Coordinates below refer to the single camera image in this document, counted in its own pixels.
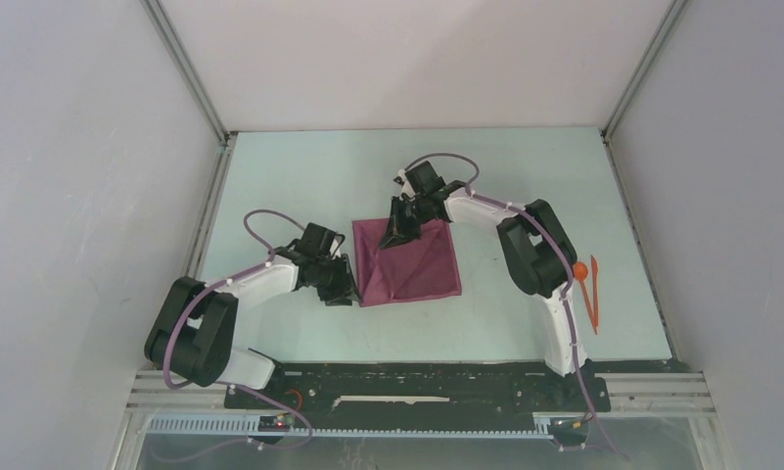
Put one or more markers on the aluminium corner post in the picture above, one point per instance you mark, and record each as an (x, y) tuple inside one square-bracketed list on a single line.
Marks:
[(176, 49), (660, 38)]

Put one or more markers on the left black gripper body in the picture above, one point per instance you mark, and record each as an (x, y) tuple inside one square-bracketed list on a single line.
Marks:
[(333, 281)]

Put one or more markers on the orange plastic knife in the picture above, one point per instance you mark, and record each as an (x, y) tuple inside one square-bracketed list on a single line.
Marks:
[(594, 270)]

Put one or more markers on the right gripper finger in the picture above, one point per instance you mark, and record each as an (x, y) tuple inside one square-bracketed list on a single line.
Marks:
[(410, 226), (396, 230)]

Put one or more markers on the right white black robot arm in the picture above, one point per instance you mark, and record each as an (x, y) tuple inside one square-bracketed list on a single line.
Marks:
[(538, 253)]

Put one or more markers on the left aluminium corner post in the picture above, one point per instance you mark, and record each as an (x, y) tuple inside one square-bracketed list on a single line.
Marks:
[(176, 49)]

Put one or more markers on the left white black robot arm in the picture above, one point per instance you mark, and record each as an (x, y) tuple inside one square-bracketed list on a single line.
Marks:
[(193, 334)]

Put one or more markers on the white cable duct strip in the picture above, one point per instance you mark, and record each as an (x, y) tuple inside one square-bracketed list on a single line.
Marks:
[(267, 426)]

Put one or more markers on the maroon satin cloth napkin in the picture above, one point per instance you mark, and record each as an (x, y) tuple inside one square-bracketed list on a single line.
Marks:
[(423, 270)]

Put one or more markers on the small orange object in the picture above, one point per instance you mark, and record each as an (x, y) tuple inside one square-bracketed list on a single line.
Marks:
[(582, 275)]

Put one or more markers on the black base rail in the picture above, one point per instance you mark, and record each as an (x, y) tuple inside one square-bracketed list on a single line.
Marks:
[(434, 396)]

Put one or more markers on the right aluminium corner post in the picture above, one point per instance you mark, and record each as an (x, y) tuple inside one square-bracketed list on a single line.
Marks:
[(660, 38)]

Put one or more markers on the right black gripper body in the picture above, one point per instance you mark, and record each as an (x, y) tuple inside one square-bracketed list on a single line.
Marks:
[(407, 218)]

